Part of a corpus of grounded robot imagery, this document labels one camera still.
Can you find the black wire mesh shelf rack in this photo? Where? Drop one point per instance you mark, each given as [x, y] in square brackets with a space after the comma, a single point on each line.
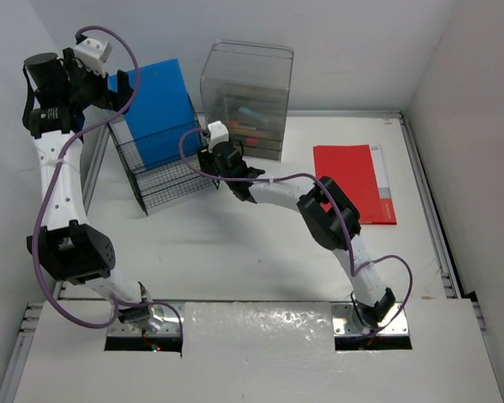
[153, 188]

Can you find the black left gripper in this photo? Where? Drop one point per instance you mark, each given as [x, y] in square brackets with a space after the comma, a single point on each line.
[107, 98]

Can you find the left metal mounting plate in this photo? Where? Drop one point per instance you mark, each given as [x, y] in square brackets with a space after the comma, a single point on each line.
[158, 320]

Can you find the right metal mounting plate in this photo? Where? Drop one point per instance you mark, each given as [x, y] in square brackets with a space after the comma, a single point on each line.
[347, 324]

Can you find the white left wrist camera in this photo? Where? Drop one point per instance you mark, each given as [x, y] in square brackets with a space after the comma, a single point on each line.
[93, 54]

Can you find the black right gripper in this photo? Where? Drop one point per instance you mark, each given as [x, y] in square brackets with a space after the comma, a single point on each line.
[206, 158]

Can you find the pink black highlighter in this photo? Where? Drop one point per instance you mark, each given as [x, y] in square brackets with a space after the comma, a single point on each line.
[247, 140]

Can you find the metal mounting plate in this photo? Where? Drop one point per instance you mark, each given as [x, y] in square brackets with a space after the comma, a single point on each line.
[158, 320]
[347, 324]

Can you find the red folder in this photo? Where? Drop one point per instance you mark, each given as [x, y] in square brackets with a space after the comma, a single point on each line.
[360, 171]

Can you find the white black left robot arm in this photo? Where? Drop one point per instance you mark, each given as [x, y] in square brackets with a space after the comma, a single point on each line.
[63, 243]

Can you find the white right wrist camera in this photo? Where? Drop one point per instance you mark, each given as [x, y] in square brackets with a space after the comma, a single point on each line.
[218, 133]

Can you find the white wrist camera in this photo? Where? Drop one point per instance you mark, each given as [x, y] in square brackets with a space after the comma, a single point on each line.
[218, 133]
[93, 54]

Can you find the clear plastic drawer organizer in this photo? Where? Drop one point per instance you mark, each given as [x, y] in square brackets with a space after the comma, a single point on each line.
[253, 75]

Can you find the orange black highlighter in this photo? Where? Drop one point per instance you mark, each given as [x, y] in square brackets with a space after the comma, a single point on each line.
[236, 125]

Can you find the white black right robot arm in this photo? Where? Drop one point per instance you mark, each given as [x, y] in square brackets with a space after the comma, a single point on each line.
[330, 217]

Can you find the blue folder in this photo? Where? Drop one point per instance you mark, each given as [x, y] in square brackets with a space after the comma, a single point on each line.
[148, 134]

